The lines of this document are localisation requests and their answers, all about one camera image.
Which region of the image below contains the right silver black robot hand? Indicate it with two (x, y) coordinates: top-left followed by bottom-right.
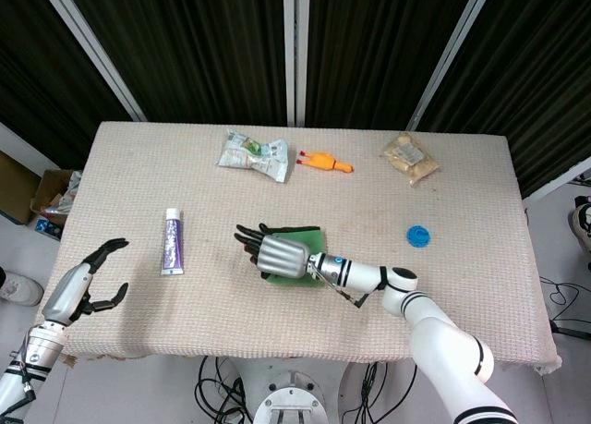
(234, 223), (311, 281)

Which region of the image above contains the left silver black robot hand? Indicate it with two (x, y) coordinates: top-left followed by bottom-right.
(40, 237), (130, 326)

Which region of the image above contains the dark green cloth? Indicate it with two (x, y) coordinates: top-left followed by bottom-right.
(258, 224), (328, 289)

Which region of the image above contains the white sneaker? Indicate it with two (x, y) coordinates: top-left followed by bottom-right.
(0, 269), (45, 308)

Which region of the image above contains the blue packet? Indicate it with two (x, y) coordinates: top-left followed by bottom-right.
(35, 216), (64, 239)

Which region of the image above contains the yellow rubber chicken toy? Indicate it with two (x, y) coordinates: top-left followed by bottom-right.
(295, 150), (356, 175)

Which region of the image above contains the crumpled silver snack bag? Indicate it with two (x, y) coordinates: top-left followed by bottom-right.
(216, 128), (289, 184)

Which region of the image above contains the open cardboard box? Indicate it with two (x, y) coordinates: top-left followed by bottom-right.
(30, 168), (84, 226)

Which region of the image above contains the purple white toothpaste tube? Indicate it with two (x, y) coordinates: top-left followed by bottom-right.
(160, 207), (185, 276)

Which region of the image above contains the brown flat cardboard panel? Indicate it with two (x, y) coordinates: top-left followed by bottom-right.
(0, 150), (42, 224)

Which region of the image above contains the beige waffle tablecloth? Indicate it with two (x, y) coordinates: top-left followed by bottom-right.
(30, 121), (563, 374)

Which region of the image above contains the blue round plastic flange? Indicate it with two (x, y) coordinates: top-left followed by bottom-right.
(405, 224), (432, 248)

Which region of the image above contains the white robot torso base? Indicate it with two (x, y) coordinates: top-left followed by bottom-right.
(228, 355), (366, 424)

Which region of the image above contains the clear bag of beige snacks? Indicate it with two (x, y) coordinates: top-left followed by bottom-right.
(380, 131), (440, 188)

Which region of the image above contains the black curtain panel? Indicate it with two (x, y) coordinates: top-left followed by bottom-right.
(62, 0), (290, 126)
(0, 0), (135, 171)
(417, 0), (591, 199)
(304, 0), (484, 130)

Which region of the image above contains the black and white shoe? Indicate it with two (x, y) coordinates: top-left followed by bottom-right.
(568, 196), (591, 271)

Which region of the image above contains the black floor cable bundle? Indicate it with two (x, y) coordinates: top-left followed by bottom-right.
(341, 361), (419, 424)
(540, 278), (591, 342)
(193, 357), (254, 424)

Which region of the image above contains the white metal frame post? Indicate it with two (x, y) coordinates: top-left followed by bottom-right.
(296, 0), (311, 127)
(405, 0), (498, 132)
(282, 0), (296, 127)
(35, 0), (148, 123)

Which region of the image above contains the white frame base rail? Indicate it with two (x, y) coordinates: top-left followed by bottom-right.
(524, 155), (591, 201)

